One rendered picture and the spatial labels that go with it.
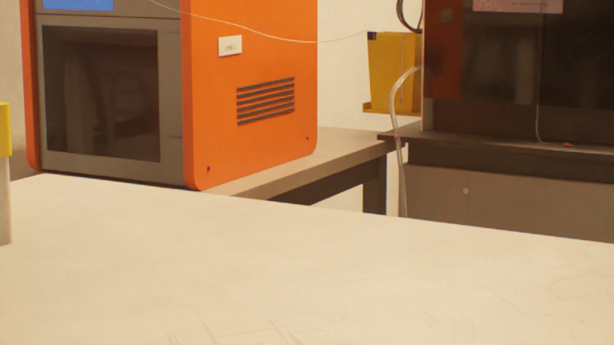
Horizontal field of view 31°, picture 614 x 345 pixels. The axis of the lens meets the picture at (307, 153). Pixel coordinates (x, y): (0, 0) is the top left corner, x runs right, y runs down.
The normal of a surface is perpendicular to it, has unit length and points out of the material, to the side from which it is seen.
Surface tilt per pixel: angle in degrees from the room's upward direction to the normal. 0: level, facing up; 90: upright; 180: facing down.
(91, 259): 0
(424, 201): 90
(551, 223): 90
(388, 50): 93
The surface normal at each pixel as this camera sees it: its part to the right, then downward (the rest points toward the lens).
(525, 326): 0.00, -0.98
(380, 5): -0.48, 0.16
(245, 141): 0.88, 0.09
